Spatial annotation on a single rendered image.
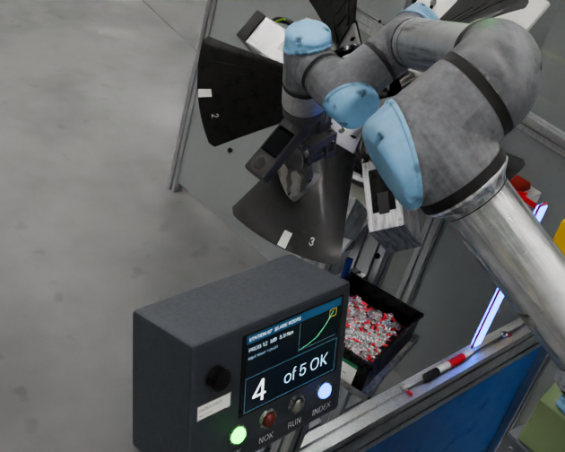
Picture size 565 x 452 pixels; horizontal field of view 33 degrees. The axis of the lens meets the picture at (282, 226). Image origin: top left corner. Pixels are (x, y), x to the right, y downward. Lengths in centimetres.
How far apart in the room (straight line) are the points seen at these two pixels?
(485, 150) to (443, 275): 171
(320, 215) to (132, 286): 138
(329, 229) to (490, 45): 80
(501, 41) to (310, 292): 37
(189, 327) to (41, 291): 199
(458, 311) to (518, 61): 175
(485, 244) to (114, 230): 233
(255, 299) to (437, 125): 30
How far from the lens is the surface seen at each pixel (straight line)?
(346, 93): 144
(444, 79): 108
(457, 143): 107
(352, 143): 187
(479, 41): 111
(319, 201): 182
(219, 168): 336
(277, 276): 119
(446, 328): 284
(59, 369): 279
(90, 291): 306
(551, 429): 145
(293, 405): 120
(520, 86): 109
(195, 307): 111
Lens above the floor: 194
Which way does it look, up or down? 33 degrees down
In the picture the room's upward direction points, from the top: 17 degrees clockwise
